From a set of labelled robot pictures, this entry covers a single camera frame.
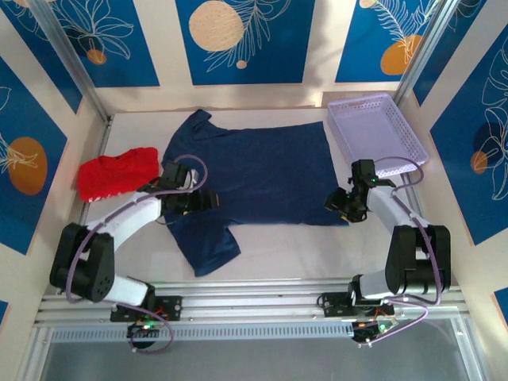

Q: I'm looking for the navy blue t-shirt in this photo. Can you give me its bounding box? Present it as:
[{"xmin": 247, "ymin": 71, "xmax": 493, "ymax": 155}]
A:
[{"xmin": 160, "ymin": 110, "xmax": 350, "ymax": 278}]

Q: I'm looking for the red folded t-shirt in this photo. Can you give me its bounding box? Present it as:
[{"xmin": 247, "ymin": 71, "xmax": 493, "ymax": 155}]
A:
[{"xmin": 76, "ymin": 147, "xmax": 162, "ymax": 204}]

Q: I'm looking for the lavender perforated plastic basket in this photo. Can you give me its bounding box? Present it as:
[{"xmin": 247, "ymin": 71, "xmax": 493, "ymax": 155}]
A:
[{"xmin": 326, "ymin": 91, "xmax": 431, "ymax": 179}]

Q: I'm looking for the circuit board with green light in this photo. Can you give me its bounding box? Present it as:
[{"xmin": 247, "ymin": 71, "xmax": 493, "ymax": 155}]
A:
[
  {"xmin": 126, "ymin": 319, "xmax": 162, "ymax": 350},
  {"xmin": 351, "ymin": 317, "xmax": 400, "ymax": 344}
]

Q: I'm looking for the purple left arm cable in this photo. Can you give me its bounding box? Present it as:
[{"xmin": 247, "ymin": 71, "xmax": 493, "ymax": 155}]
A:
[{"xmin": 63, "ymin": 154, "xmax": 210, "ymax": 355}]

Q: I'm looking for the aluminium side rail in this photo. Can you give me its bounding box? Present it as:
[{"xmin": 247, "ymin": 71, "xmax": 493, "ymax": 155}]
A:
[
  {"xmin": 77, "ymin": 117, "xmax": 114, "ymax": 225},
  {"xmin": 399, "ymin": 174, "xmax": 424, "ymax": 217}
]

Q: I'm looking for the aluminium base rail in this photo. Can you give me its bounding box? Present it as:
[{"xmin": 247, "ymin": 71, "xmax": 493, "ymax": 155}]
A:
[{"xmin": 33, "ymin": 277, "xmax": 469, "ymax": 342}]

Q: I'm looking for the grey slotted cable duct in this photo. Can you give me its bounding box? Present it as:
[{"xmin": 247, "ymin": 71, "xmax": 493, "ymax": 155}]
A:
[{"xmin": 51, "ymin": 323, "xmax": 354, "ymax": 342}]

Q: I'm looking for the aluminium frame post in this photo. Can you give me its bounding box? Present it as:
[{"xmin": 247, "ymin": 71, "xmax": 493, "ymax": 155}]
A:
[
  {"xmin": 395, "ymin": 0, "xmax": 466, "ymax": 102},
  {"xmin": 451, "ymin": 317, "xmax": 489, "ymax": 381},
  {"xmin": 15, "ymin": 327, "xmax": 55, "ymax": 381},
  {"xmin": 27, "ymin": 0, "xmax": 114, "ymax": 125}
]

